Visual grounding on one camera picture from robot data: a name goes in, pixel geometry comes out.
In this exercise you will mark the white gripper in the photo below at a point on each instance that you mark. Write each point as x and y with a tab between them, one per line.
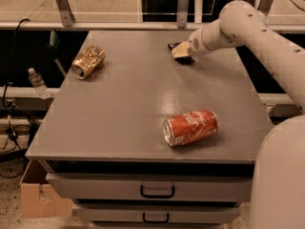
194	46

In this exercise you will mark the dark blue rxbar wrapper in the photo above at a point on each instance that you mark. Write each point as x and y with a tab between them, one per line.
184	60

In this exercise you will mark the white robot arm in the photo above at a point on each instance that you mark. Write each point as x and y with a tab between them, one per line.
278	187

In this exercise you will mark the red coke can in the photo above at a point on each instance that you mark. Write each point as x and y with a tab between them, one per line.
190	127

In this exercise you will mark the gold crushed soda can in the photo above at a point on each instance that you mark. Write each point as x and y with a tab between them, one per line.
87	61

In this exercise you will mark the grey cabinet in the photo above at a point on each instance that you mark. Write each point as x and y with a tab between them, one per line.
111	123

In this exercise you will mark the clear plastic water bottle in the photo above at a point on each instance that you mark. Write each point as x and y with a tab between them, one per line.
38	84

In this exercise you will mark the grey upper drawer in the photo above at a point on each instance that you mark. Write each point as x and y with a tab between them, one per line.
126	187

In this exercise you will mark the grey drawer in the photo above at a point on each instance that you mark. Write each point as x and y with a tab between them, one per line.
126	187
133	213

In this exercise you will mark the grey lower drawer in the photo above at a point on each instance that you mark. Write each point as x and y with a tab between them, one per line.
133	213

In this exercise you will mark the brown cardboard box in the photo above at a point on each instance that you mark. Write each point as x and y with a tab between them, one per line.
38	198

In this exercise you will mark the middle metal bracket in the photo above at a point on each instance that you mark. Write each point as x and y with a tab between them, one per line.
182	13

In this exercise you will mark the left metal bracket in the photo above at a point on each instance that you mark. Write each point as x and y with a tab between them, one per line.
67	17

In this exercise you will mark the green handled tool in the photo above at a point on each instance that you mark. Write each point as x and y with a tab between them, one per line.
52	47

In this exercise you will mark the black upper drawer handle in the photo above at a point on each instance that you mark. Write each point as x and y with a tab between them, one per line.
144	193

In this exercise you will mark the black drawer handle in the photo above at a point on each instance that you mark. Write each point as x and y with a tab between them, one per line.
147	218
144	193

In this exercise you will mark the black lower drawer handle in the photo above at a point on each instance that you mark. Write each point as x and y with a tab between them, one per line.
147	218

